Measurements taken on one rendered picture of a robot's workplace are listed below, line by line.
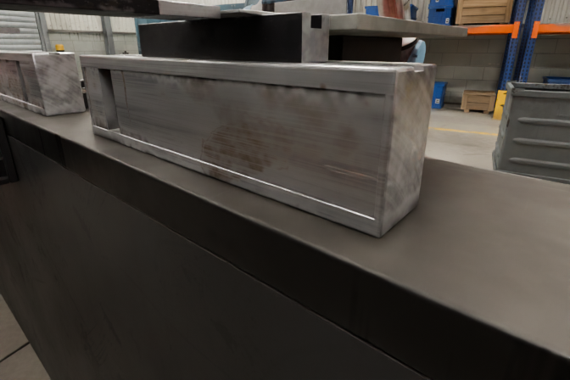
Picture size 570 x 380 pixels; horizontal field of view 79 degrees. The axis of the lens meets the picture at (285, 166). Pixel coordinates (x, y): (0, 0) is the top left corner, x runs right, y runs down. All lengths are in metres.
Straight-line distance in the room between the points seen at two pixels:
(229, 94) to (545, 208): 0.23
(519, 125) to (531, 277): 2.63
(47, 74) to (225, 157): 0.43
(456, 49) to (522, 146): 4.19
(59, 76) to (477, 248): 0.61
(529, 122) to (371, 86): 2.64
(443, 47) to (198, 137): 6.64
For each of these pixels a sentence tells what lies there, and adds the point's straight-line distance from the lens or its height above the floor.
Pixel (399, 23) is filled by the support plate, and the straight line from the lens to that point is 0.31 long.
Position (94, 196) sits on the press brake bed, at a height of 0.81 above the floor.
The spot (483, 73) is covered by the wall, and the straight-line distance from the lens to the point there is 6.86.
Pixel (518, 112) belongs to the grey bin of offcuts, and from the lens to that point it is 2.81.
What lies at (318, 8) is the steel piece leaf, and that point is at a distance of 0.36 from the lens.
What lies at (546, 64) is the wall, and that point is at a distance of 6.92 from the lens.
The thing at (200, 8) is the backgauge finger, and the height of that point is 1.00.
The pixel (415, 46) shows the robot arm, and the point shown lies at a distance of 1.14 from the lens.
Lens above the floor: 0.98
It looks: 19 degrees down
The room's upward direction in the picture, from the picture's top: straight up
